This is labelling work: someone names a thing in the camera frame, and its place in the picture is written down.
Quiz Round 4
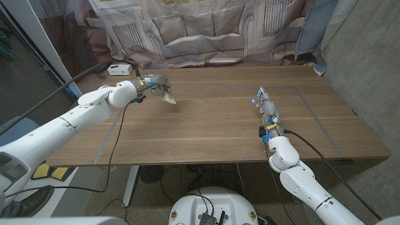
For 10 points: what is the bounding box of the black floor cable bundle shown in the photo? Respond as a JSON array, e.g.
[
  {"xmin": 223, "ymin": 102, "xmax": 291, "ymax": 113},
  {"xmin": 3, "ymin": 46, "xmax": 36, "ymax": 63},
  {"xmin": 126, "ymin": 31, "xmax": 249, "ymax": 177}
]
[{"xmin": 159, "ymin": 164, "xmax": 246, "ymax": 204}]

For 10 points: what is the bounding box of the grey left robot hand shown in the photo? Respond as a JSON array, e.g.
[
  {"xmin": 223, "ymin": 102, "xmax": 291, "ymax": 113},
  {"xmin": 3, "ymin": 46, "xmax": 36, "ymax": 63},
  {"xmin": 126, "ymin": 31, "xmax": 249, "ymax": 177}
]
[{"xmin": 131, "ymin": 74, "xmax": 173, "ymax": 101}]

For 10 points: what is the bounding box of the white table leg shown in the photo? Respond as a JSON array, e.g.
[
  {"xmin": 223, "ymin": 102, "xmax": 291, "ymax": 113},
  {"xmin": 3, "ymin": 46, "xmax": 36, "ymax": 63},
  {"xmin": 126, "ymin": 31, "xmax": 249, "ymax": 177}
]
[{"xmin": 122, "ymin": 165, "xmax": 140, "ymax": 208}]

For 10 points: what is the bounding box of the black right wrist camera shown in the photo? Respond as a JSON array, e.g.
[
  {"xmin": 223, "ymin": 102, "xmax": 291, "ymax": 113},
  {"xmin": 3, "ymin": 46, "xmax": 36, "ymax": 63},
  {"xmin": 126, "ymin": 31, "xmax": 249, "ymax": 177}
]
[{"xmin": 257, "ymin": 126, "xmax": 269, "ymax": 144}]

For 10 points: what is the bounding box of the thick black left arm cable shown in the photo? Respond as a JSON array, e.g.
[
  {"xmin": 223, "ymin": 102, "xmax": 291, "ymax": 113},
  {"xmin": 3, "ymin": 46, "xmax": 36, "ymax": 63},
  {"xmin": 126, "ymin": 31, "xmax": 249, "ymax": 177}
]
[{"xmin": 0, "ymin": 59, "xmax": 141, "ymax": 137}]

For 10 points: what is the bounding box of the person in blue jeans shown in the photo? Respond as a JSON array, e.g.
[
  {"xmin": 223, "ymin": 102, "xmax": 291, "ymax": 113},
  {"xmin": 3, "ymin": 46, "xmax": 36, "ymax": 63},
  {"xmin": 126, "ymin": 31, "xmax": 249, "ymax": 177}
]
[{"xmin": 0, "ymin": 186, "xmax": 56, "ymax": 218}]

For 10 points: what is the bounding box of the blue chair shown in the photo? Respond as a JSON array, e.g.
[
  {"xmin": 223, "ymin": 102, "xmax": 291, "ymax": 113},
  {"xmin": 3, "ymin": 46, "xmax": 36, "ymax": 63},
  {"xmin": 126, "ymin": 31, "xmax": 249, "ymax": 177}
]
[{"xmin": 0, "ymin": 117, "xmax": 41, "ymax": 148}]

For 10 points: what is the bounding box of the white door frame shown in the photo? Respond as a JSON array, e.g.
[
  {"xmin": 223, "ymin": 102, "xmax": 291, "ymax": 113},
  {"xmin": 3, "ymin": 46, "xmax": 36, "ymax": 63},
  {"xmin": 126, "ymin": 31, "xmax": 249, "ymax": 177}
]
[{"xmin": 0, "ymin": 0, "xmax": 91, "ymax": 103}]

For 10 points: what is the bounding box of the yellow and black floor item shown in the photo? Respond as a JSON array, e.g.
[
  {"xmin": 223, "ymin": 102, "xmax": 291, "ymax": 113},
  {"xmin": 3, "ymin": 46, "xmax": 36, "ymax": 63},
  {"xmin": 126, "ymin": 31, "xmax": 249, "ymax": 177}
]
[{"xmin": 31, "ymin": 162, "xmax": 78, "ymax": 181}]

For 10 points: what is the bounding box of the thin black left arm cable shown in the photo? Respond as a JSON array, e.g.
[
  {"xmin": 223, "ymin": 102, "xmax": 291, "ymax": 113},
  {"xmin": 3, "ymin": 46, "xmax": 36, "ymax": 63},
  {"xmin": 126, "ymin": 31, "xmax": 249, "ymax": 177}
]
[{"xmin": 4, "ymin": 102, "xmax": 132, "ymax": 199}]

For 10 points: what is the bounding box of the printed sofa backdrop cloth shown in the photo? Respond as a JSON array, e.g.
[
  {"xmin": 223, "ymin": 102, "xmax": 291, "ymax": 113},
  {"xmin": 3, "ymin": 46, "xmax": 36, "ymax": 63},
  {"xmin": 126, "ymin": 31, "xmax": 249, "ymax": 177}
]
[{"xmin": 29, "ymin": 0, "xmax": 360, "ymax": 76}]

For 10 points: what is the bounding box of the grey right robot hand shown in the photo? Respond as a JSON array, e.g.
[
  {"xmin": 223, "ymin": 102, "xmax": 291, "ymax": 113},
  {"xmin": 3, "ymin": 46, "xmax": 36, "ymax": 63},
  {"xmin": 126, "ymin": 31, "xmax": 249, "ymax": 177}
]
[{"xmin": 251, "ymin": 86, "xmax": 285, "ymax": 139}]

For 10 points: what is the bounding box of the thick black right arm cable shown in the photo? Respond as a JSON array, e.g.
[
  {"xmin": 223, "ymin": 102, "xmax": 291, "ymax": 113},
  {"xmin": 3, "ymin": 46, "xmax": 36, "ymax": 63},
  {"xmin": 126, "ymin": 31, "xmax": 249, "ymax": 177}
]
[{"xmin": 282, "ymin": 129, "xmax": 384, "ymax": 221}]

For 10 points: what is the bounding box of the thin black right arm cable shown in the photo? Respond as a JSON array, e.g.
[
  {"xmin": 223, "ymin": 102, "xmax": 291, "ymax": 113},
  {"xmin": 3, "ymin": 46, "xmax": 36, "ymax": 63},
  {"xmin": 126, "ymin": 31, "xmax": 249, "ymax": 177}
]
[{"xmin": 264, "ymin": 142, "xmax": 296, "ymax": 225}]

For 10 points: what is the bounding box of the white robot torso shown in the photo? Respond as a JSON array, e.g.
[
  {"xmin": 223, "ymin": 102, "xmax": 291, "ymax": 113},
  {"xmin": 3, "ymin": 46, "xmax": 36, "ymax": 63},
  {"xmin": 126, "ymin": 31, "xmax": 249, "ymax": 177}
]
[{"xmin": 168, "ymin": 186, "xmax": 259, "ymax": 225}]

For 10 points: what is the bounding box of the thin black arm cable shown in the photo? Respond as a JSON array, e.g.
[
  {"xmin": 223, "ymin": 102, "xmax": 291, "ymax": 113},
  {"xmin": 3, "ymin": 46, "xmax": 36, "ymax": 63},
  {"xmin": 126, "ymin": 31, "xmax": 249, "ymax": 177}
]
[
  {"xmin": 4, "ymin": 102, "xmax": 132, "ymax": 199},
  {"xmin": 264, "ymin": 142, "xmax": 296, "ymax": 225}
]

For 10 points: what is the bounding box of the black device on torso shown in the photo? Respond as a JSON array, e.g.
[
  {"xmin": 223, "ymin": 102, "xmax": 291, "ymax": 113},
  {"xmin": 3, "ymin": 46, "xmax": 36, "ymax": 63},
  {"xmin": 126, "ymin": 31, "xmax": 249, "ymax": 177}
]
[{"xmin": 198, "ymin": 211, "xmax": 226, "ymax": 225}]

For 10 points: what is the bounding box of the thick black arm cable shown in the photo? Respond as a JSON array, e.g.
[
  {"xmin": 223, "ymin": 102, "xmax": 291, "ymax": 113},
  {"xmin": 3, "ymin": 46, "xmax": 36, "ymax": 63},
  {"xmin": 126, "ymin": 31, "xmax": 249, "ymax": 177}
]
[
  {"xmin": 0, "ymin": 59, "xmax": 141, "ymax": 137},
  {"xmin": 282, "ymin": 129, "xmax": 384, "ymax": 221}
]

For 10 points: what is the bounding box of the round black fan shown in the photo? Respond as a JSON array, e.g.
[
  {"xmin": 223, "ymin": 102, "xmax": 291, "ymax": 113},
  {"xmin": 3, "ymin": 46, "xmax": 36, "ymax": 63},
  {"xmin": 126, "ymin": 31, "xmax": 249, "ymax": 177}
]
[{"xmin": 139, "ymin": 164, "xmax": 166, "ymax": 184}]

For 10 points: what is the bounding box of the white power strip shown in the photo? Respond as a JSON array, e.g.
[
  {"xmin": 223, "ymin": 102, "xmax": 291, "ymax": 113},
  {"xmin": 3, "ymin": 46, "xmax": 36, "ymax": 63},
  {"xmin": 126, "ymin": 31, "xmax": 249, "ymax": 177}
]
[{"xmin": 107, "ymin": 64, "xmax": 134, "ymax": 76}]

